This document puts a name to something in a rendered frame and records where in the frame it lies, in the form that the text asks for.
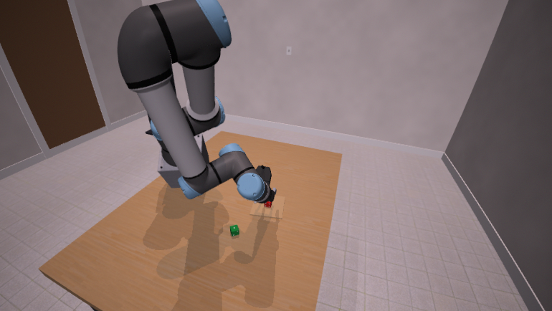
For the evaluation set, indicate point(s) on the green die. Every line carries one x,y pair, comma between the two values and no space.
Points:
234,230

